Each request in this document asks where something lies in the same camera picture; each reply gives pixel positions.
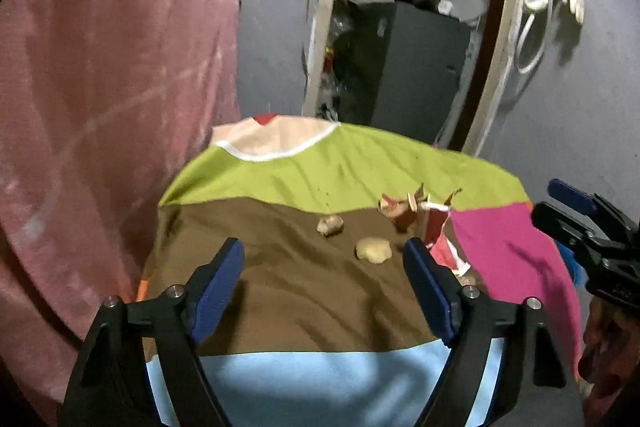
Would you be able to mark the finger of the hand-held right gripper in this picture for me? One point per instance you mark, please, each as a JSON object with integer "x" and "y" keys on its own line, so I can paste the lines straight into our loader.
{"x": 570, "y": 196}
{"x": 565, "y": 223}

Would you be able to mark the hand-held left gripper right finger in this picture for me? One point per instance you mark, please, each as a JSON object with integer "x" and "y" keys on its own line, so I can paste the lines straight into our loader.
{"x": 427, "y": 287}

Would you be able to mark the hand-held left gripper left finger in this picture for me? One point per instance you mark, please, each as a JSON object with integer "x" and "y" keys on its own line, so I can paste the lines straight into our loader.
{"x": 220, "y": 287}

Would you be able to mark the red white wrapper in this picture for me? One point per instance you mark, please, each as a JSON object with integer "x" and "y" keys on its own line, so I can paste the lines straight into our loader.
{"x": 440, "y": 232}

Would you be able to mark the beige food scrap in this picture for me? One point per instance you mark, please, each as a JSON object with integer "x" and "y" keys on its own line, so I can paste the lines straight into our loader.
{"x": 330, "y": 224}
{"x": 372, "y": 249}

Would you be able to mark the red orange wrapper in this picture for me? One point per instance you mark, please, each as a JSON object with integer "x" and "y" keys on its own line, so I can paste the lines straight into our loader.
{"x": 400, "y": 209}

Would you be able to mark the person's right forearm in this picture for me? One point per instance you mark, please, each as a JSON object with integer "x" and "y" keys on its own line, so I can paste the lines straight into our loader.
{"x": 610, "y": 347}

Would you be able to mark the colourful patchwork blanket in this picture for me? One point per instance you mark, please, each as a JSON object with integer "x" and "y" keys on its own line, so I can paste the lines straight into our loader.
{"x": 310, "y": 287}

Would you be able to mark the grey cabinet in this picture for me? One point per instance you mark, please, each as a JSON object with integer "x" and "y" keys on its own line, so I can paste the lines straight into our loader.
{"x": 410, "y": 67}

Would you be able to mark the pink checked cloth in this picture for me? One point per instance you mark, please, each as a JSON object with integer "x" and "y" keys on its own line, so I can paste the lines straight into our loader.
{"x": 100, "y": 82}

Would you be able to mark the wooden door frame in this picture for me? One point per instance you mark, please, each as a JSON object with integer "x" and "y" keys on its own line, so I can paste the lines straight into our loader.
{"x": 322, "y": 22}

